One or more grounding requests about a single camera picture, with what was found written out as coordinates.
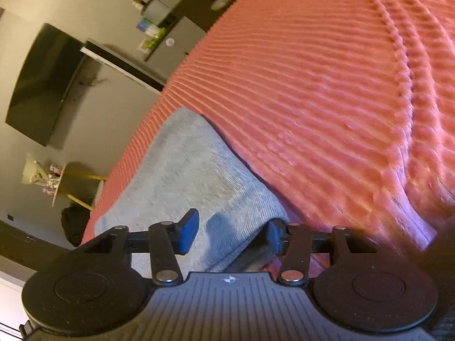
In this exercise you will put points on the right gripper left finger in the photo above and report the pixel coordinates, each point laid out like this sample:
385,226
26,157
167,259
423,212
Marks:
167,240

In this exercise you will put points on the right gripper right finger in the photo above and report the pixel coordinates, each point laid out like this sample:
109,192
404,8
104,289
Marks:
292,242

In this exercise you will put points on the grey pants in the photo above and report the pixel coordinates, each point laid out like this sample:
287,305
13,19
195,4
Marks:
188,165

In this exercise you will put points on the black bag on floor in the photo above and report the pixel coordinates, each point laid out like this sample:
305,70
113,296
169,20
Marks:
74,220

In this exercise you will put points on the yellow legged side table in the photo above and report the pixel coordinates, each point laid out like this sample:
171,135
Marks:
78,183

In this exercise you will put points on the items on side table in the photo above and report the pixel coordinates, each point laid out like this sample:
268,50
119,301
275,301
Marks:
34,173

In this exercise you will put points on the pink ribbed bedspread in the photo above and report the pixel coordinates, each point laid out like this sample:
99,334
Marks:
343,109

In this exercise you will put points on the white standing panel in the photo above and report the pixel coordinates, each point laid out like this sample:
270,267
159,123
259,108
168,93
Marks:
106,56

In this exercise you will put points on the grey drawer cabinet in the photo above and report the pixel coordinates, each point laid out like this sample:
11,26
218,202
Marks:
174,48

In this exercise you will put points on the blue white tissue box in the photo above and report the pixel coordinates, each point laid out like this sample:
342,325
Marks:
147,27

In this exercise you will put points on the black wall television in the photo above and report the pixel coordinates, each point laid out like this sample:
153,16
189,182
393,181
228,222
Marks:
41,89

